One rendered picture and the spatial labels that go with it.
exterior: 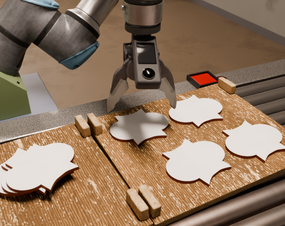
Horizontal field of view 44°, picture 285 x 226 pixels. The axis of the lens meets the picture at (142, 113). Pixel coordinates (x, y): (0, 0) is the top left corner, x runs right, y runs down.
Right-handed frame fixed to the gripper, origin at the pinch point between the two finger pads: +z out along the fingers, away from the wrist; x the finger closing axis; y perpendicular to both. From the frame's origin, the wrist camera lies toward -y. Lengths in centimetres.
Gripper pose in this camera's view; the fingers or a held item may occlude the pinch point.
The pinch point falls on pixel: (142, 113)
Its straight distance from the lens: 78.8
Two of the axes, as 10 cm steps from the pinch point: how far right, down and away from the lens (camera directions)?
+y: -1.3, -5.4, 8.3
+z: -0.2, 8.4, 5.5
